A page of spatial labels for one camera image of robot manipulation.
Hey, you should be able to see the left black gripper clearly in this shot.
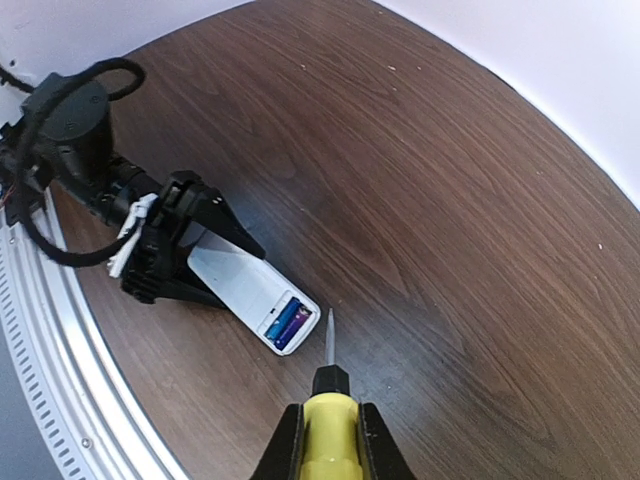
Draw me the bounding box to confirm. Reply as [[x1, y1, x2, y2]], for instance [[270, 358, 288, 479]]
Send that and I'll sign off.
[[23, 80, 266, 308]]

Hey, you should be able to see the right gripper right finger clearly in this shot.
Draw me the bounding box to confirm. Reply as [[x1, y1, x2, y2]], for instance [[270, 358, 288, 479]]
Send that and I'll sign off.
[[358, 402, 417, 480]]

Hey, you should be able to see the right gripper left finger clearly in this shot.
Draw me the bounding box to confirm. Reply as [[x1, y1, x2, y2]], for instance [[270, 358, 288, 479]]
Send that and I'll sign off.
[[250, 404, 305, 480]]

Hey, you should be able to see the white remote control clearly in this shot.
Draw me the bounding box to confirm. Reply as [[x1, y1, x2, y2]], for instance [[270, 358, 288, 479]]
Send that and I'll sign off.
[[187, 233, 321, 356]]

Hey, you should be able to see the yellow handled screwdriver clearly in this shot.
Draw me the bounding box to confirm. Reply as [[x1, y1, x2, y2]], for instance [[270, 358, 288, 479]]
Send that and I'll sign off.
[[300, 310, 364, 480]]

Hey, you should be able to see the purple battery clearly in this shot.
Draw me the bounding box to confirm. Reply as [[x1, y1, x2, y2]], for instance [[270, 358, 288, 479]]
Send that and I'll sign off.
[[274, 304, 312, 351]]

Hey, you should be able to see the blue battery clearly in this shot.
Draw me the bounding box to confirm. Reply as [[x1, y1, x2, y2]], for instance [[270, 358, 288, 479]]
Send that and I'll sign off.
[[265, 297, 301, 342]]

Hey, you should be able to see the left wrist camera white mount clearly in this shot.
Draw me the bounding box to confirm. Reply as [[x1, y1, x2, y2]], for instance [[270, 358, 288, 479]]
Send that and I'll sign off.
[[107, 193, 158, 278]]

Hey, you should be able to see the left black camera cable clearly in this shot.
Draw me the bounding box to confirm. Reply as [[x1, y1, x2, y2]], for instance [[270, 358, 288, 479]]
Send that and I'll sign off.
[[0, 56, 147, 269]]

